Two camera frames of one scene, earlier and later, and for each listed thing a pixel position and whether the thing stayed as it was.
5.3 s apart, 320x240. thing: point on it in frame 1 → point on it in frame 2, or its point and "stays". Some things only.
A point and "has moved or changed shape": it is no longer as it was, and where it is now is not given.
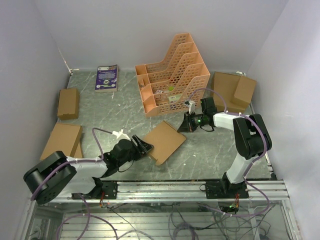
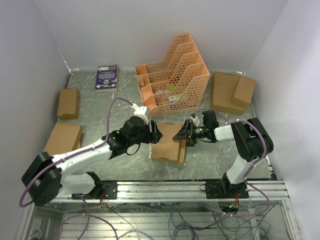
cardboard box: (166, 141) has moved or changed shape
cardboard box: (65, 138) stays
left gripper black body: (136, 150) → (151, 137)
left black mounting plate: (109, 191) stays
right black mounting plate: (224, 190) stays
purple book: (107, 78) stays
